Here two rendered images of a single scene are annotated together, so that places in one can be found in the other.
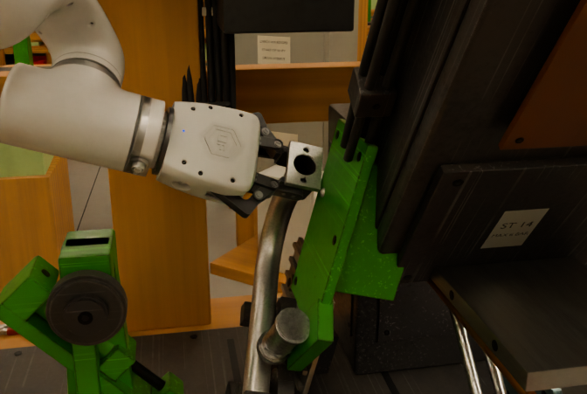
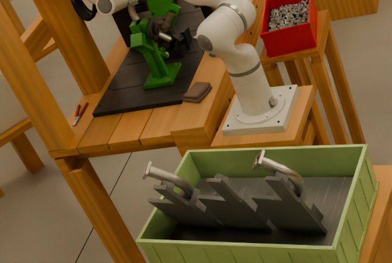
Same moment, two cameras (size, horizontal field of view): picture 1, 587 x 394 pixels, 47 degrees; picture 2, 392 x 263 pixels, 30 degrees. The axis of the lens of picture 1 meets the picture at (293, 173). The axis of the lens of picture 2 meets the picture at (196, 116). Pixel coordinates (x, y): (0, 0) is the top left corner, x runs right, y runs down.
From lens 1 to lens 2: 269 cm
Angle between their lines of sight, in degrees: 48
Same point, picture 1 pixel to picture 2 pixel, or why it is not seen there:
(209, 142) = not seen: outside the picture
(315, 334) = (178, 8)
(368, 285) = not seen: outside the picture
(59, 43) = not seen: outside the picture
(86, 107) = not seen: outside the picture
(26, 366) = (108, 102)
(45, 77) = not seen: outside the picture
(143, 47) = not seen: outside the picture
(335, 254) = not seen: outside the picture
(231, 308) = not seen: hidden behind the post
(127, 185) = (78, 42)
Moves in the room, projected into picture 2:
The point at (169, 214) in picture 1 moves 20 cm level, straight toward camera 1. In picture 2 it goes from (88, 45) to (129, 36)
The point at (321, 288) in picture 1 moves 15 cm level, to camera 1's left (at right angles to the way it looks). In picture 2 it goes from (170, 1) to (154, 20)
